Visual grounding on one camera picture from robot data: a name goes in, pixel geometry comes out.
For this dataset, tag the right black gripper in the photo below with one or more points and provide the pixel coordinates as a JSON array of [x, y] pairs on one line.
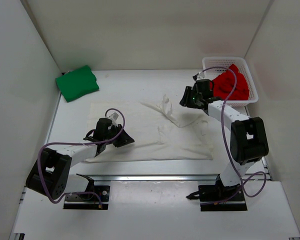
[[186, 101]]

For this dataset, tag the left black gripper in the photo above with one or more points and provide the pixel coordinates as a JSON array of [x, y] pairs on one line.
[[124, 139]]

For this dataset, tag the white t shirt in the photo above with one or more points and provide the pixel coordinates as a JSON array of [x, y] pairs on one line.
[[161, 129]]

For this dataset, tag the green polo shirt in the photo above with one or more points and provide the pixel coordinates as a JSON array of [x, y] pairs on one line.
[[77, 83]]

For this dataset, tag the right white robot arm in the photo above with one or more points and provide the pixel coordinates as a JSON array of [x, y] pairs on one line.
[[248, 141]]

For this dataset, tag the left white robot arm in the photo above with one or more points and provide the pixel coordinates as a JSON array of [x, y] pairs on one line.
[[49, 174]]

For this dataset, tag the red t shirt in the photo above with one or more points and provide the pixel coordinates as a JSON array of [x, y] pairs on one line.
[[224, 83]]

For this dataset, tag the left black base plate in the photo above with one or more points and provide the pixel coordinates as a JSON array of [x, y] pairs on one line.
[[89, 201]]

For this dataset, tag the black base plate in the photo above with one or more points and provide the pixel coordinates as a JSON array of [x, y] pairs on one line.
[[89, 201], [221, 199]]

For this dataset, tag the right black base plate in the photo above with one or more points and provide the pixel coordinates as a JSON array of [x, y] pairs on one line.
[[221, 199]]

